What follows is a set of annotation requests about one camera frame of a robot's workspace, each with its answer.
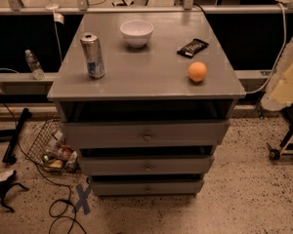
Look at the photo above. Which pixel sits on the grey drawer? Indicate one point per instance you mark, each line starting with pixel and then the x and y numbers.
pixel 147 165
pixel 142 134
pixel 121 188

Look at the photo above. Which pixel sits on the wheeled cart frame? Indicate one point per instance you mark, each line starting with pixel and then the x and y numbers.
pixel 285 148

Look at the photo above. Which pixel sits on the orange fruit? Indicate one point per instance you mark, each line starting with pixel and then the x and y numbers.
pixel 197 71

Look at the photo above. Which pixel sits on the grey drawer cabinet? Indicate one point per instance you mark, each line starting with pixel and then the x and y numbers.
pixel 147 84

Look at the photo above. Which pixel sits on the grey top drawer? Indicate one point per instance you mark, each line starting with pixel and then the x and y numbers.
pixel 142 134

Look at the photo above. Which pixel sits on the blue tape cross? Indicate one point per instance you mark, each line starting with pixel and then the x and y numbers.
pixel 82 203

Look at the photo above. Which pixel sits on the grey bottom drawer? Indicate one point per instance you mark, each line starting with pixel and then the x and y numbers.
pixel 121 188

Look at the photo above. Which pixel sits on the white ceramic bowl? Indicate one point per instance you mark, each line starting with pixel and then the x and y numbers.
pixel 136 32

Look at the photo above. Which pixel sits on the wire basket with clutter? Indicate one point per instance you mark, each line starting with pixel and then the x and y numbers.
pixel 50 150

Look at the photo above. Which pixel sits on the silver blue redbull can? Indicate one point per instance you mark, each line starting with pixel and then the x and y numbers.
pixel 93 54

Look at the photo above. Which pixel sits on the clear plastic water bottle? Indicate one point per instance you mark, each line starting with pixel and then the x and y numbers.
pixel 34 65

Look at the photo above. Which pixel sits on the black snack bar wrapper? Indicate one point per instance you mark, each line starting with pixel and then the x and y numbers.
pixel 192 48

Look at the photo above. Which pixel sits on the grey middle drawer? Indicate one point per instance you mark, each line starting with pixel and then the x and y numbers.
pixel 147 165

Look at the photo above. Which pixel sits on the black white floor rag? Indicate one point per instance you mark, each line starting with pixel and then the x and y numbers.
pixel 7 182

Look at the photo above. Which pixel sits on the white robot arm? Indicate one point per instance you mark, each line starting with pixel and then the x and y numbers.
pixel 279 90

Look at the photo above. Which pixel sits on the black stand leg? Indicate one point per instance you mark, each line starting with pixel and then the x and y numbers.
pixel 9 156

